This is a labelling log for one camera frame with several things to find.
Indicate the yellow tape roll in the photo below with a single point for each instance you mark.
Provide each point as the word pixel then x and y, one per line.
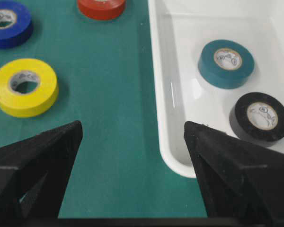
pixel 32 103

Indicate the teal tape roll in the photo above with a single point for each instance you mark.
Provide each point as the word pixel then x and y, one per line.
pixel 225 64

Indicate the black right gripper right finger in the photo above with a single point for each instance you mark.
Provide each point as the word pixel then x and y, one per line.
pixel 237 179

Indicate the white plastic case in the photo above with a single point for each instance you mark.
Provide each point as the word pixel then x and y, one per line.
pixel 179 31

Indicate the blue tape roll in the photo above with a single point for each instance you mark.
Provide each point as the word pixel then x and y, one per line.
pixel 16 24

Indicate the red tape roll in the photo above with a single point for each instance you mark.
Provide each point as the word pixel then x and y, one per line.
pixel 101 9

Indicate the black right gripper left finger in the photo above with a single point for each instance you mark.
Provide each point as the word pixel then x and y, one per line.
pixel 34 173

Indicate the black tape roll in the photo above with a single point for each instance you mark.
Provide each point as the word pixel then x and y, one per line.
pixel 258 118

